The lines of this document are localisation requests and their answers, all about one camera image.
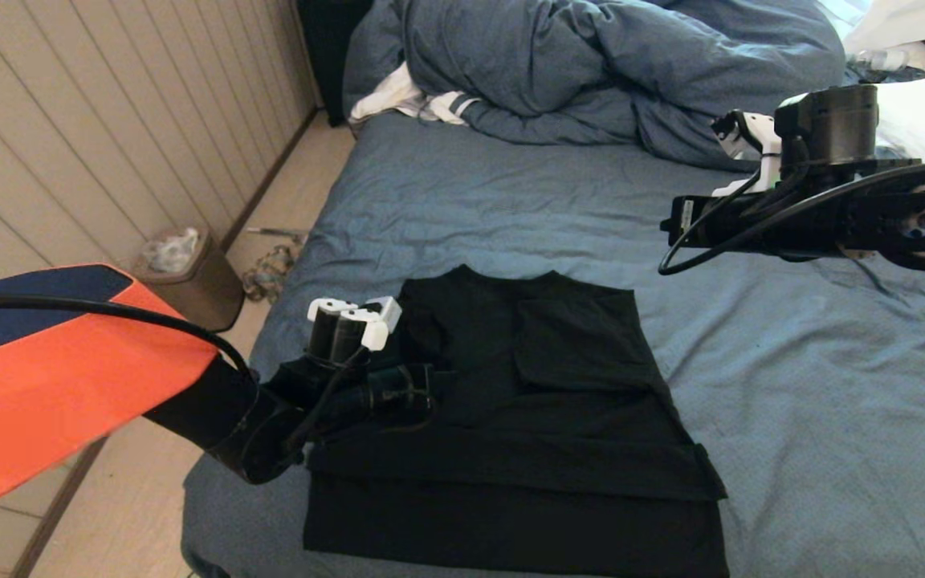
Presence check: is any black t-shirt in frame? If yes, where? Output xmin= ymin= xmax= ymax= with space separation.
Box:
xmin=304 ymin=265 xmax=732 ymax=578

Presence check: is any left wrist motor cylinder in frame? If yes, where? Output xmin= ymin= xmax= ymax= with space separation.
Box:
xmin=306 ymin=297 xmax=389 ymax=370

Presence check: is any wrist motor cylinder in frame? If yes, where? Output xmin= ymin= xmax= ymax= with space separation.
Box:
xmin=306 ymin=297 xmax=389 ymax=370
xmin=774 ymin=84 xmax=881 ymax=165

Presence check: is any right wrist motor cylinder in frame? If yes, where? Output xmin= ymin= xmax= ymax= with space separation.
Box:
xmin=774 ymin=84 xmax=881 ymax=165

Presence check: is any dark grey crumpled cloth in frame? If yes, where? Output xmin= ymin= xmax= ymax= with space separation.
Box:
xmin=840 ymin=64 xmax=925 ymax=91

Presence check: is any brown trash bin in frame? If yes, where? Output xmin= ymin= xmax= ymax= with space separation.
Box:
xmin=129 ymin=229 xmax=245 ymax=334

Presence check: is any blue bed sheet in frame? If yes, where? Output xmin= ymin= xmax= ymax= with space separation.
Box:
xmin=181 ymin=112 xmax=925 ymax=578

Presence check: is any blue crumpled duvet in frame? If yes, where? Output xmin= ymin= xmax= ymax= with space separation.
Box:
xmin=342 ymin=0 xmax=845 ymax=173

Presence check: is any clear plastic bin liner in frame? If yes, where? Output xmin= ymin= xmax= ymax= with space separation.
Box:
xmin=141 ymin=229 xmax=200 ymax=274

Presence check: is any white blanket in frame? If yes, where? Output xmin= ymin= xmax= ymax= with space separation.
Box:
xmin=840 ymin=0 xmax=925 ymax=57

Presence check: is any white striped cloth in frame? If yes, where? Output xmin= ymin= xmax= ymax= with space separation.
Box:
xmin=348 ymin=64 xmax=479 ymax=127

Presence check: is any black nightstand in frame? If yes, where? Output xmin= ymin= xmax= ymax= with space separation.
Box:
xmin=295 ymin=0 xmax=375 ymax=128

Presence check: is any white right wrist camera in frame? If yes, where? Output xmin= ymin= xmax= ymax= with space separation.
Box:
xmin=711 ymin=111 xmax=784 ymax=197

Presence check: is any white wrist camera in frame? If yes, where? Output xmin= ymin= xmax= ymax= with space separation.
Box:
xmin=365 ymin=295 xmax=403 ymax=332
xmin=711 ymin=111 xmax=784 ymax=197

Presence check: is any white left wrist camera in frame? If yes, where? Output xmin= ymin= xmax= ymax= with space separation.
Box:
xmin=365 ymin=295 xmax=403 ymax=332

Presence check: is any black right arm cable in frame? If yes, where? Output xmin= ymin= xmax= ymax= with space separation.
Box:
xmin=658 ymin=161 xmax=925 ymax=276

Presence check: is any colourful rope toy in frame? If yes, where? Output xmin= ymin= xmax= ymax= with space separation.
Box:
xmin=239 ymin=245 xmax=296 ymax=306

